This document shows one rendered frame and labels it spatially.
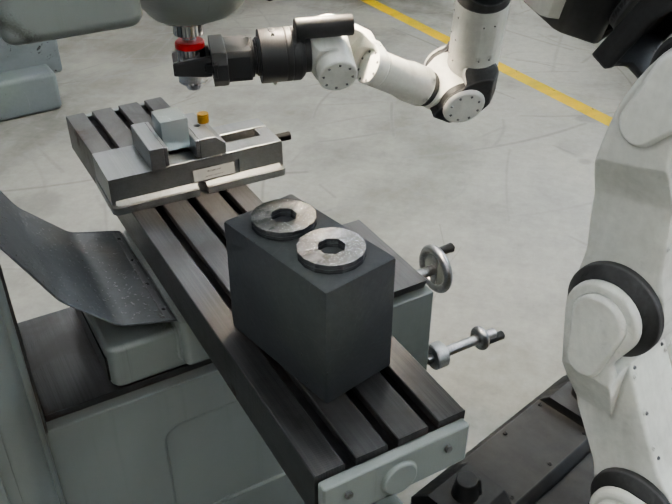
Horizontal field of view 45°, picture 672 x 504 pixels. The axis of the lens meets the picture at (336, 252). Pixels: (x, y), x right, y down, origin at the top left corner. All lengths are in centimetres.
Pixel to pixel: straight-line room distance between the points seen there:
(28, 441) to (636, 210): 97
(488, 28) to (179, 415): 87
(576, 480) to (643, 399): 33
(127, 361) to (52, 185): 233
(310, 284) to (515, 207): 246
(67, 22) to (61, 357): 65
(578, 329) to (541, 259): 193
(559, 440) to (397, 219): 183
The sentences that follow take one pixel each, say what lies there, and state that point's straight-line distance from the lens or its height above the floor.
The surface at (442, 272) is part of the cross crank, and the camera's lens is 184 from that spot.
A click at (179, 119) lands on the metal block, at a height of 108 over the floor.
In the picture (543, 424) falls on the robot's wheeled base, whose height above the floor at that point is 59.
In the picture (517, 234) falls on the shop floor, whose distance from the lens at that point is 323.
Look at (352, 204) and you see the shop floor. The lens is 334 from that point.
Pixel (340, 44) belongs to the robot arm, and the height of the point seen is 126.
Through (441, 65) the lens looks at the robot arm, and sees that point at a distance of 149.
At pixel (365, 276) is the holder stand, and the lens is 101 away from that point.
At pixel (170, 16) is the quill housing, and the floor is 133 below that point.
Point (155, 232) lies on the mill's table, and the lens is 146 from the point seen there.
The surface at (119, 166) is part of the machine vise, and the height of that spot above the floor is 100.
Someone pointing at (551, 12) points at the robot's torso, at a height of 140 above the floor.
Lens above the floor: 171
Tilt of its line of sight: 34 degrees down
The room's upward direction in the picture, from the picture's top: straight up
